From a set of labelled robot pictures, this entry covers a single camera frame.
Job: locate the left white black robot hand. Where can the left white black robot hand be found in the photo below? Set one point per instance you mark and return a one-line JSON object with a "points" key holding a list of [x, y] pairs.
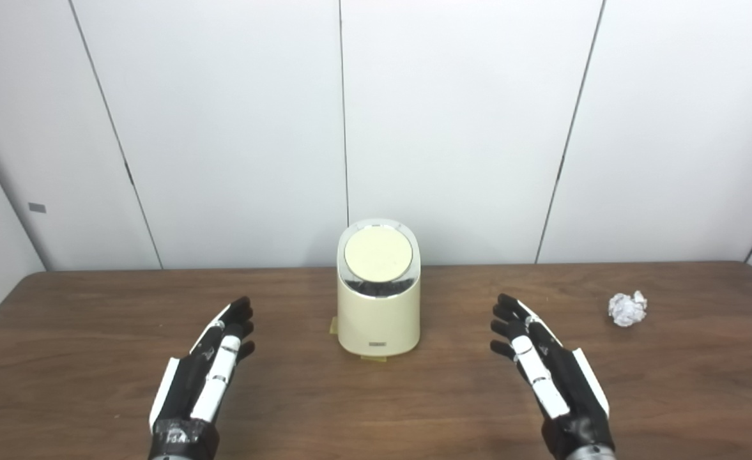
{"points": [[187, 383]]}

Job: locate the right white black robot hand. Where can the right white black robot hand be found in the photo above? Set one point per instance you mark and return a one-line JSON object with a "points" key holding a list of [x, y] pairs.
{"points": [[564, 383]]}

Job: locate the white paper ball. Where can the white paper ball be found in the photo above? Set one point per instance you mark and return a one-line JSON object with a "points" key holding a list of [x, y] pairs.
{"points": [[627, 309]]}

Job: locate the cream-colored bin with lid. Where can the cream-colored bin with lid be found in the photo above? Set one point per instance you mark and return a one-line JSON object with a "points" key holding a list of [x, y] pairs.
{"points": [[379, 319]]}

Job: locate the small grey wall plate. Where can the small grey wall plate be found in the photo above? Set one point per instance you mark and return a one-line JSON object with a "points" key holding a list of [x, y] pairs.
{"points": [[37, 207]]}

